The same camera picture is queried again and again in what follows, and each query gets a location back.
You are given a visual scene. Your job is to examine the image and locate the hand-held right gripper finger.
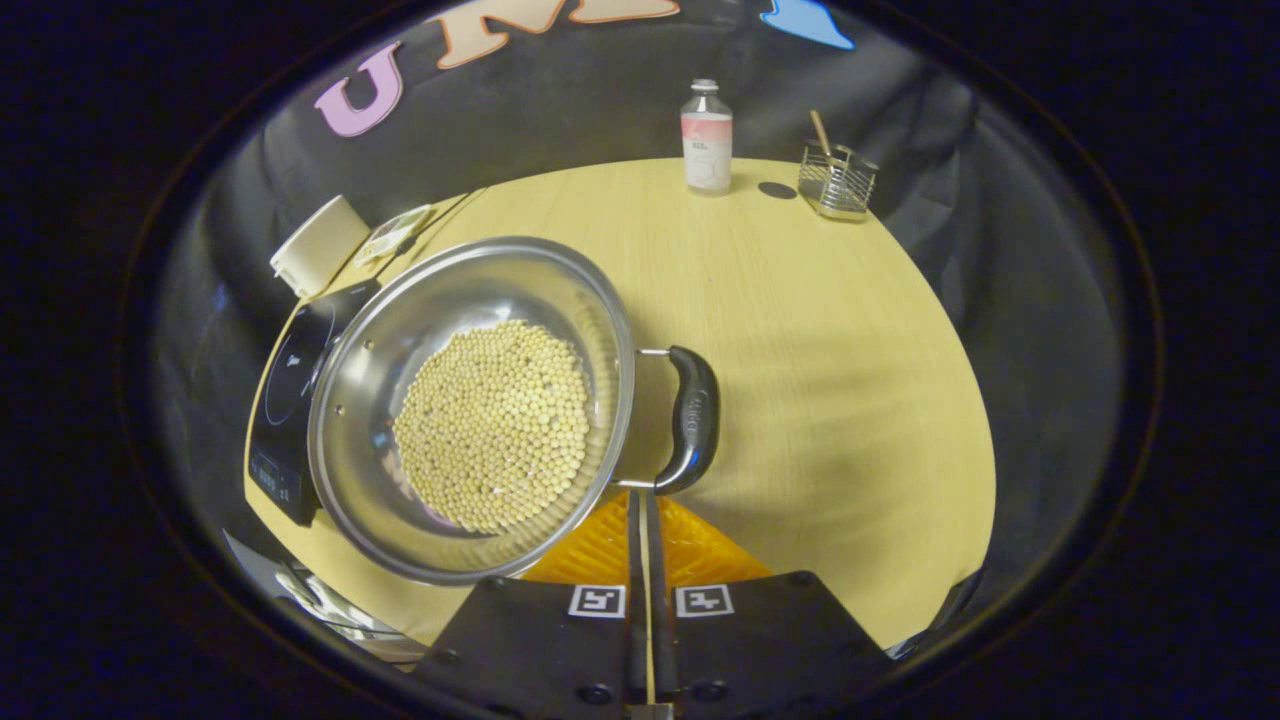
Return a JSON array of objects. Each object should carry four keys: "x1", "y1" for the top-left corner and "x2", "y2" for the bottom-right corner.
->
[
  {"x1": 645, "y1": 488, "x2": 898, "y2": 713},
  {"x1": 412, "y1": 488, "x2": 649, "y2": 716}
]

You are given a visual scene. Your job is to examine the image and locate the stainless steel pot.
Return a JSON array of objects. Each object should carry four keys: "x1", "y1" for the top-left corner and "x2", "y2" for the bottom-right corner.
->
[{"x1": 307, "y1": 236, "x2": 721, "y2": 587}]

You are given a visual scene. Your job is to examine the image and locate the black induction cooktop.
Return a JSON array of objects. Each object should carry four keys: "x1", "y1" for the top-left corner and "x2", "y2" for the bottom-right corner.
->
[{"x1": 247, "y1": 279, "x2": 383, "y2": 528}]

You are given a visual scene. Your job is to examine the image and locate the large soybean pile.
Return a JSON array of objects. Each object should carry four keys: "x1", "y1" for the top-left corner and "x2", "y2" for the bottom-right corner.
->
[{"x1": 392, "y1": 320, "x2": 593, "y2": 536}]

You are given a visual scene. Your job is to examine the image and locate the white divided dish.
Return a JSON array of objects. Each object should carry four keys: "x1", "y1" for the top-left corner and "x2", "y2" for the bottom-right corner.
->
[{"x1": 353, "y1": 204, "x2": 434, "y2": 268}]

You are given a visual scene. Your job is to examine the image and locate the clear bottle pink label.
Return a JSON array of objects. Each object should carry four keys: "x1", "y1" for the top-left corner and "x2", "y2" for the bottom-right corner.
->
[{"x1": 681, "y1": 79, "x2": 734, "y2": 197}]

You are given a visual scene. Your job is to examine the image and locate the wire mesh basket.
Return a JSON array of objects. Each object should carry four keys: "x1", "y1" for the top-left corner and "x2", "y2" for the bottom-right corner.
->
[{"x1": 797, "y1": 141, "x2": 880, "y2": 223}]

